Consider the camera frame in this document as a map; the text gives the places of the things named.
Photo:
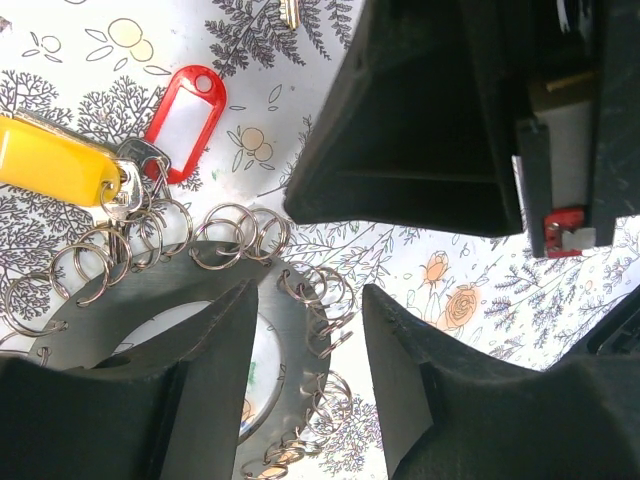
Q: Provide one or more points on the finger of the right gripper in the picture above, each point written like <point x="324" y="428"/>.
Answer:
<point x="414" y="130"/>

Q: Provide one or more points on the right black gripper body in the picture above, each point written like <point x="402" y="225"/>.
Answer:
<point x="558" y="85"/>

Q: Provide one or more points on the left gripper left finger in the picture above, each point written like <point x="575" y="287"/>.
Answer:
<point x="168" y="408"/>

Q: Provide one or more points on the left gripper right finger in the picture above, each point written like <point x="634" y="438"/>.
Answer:
<point x="449" y="411"/>

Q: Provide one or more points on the metal disc with keyrings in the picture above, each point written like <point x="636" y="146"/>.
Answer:
<point x="293" y="404"/>

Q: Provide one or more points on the red key tag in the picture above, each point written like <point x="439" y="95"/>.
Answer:
<point x="186" y="118"/>

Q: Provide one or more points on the silver key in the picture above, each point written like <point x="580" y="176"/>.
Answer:
<point x="130" y="158"/>

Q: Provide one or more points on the yellow key tag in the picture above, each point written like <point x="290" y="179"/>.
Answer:
<point x="48" y="164"/>

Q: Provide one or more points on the floral table mat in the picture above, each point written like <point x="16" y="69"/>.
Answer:
<point x="101" y="68"/>

